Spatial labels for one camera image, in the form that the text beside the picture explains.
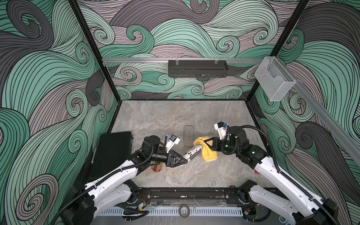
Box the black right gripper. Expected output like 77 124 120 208
203 136 240 155

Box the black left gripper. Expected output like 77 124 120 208
147 149 185 169

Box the yellow pink microfiber cloth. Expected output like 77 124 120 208
193 136 218 162

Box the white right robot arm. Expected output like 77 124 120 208
211 122 339 225

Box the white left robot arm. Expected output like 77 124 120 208
51 136 188 225

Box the black tape roll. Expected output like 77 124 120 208
178 204 191 218

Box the black flat box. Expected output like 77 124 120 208
89 131 133 182

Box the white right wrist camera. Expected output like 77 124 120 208
214 121 228 140

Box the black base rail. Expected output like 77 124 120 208
127 186 244 206

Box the white perforated cable duct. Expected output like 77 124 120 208
99 206 243 217

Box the clear acrylic wall holder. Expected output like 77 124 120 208
255 56 296 102

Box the black wall tray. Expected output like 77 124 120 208
168 60 229 79

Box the aluminium rail back wall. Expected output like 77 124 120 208
102 57 263 64

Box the aluminium rail wall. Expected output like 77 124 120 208
102 57 263 64
271 57 360 165

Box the black corner frame post right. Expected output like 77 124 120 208
246 0 310 101

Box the black corner frame post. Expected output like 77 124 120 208
246 0 310 101
68 0 122 104

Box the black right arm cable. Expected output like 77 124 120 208
220 125 342 225

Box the aluminium rail right wall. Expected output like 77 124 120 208
271 57 360 165

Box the black corner frame post left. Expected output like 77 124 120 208
68 0 122 104

